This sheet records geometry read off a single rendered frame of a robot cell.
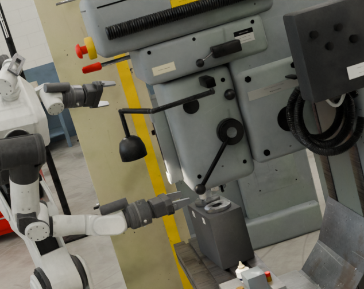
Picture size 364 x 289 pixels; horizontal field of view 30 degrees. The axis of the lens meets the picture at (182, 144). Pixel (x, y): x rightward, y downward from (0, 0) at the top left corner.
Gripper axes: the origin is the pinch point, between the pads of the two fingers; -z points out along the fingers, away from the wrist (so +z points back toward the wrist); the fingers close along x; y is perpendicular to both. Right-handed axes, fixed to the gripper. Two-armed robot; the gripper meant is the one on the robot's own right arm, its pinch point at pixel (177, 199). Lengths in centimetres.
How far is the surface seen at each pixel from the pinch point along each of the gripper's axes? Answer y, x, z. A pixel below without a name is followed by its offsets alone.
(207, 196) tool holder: 1.7, -2.5, -9.9
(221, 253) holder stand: 17.1, -16.4, -5.7
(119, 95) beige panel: -22, 131, -13
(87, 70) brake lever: -54, -29, 20
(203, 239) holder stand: 15.9, -3.1, -4.2
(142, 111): -42, -54, 13
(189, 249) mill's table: 23.2, 11.4, -1.3
